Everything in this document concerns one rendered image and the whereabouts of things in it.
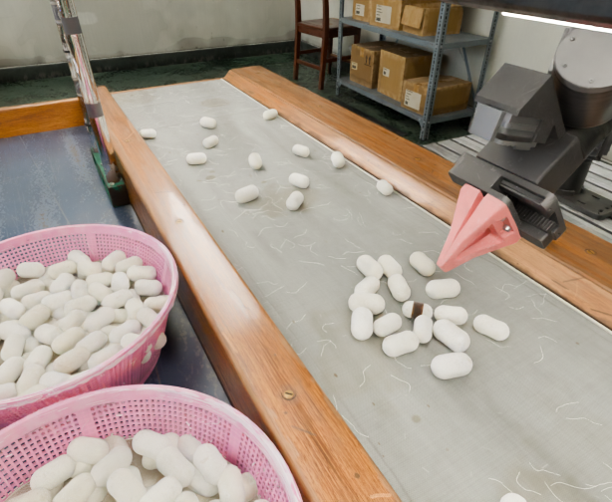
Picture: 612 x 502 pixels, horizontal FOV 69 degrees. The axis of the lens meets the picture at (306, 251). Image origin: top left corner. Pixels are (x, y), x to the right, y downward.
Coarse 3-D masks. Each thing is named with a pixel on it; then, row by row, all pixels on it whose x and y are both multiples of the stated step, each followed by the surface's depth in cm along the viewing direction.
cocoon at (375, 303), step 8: (352, 296) 46; (360, 296) 46; (368, 296) 46; (376, 296) 46; (352, 304) 46; (360, 304) 46; (368, 304) 46; (376, 304) 46; (384, 304) 46; (376, 312) 46
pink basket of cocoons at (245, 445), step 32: (160, 384) 36; (32, 416) 34; (64, 416) 35; (128, 416) 36; (160, 416) 36; (192, 416) 36; (224, 416) 34; (0, 448) 32; (32, 448) 34; (64, 448) 35; (224, 448) 35; (256, 448) 33; (0, 480) 33; (256, 480) 33; (288, 480) 30
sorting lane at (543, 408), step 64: (192, 128) 91; (256, 128) 91; (192, 192) 69; (320, 192) 69; (256, 256) 55; (320, 256) 55; (320, 320) 46; (512, 320) 46; (576, 320) 46; (320, 384) 40; (384, 384) 40; (448, 384) 40; (512, 384) 40; (576, 384) 40; (384, 448) 35; (448, 448) 35; (512, 448) 35; (576, 448) 35
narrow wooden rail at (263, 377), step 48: (144, 144) 78; (144, 192) 64; (192, 240) 54; (192, 288) 47; (240, 288) 47; (240, 336) 41; (240, 384) 38; (288, 384) 37; (288, 432) 33; (336, 432) 33; (336, 480) 30; (384, 480) 30
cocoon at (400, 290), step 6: (396, 276) 49; (402, 276) 49; (390, 282) 49; (396, 282) 48; (402, 282) 48; (390, 288) 49; (396, 288) 48; (402, 288) 47; (408, 288) 48; (396, 294) 48; (402, 294) 47; (408, 294) 48; (402, 300) 48
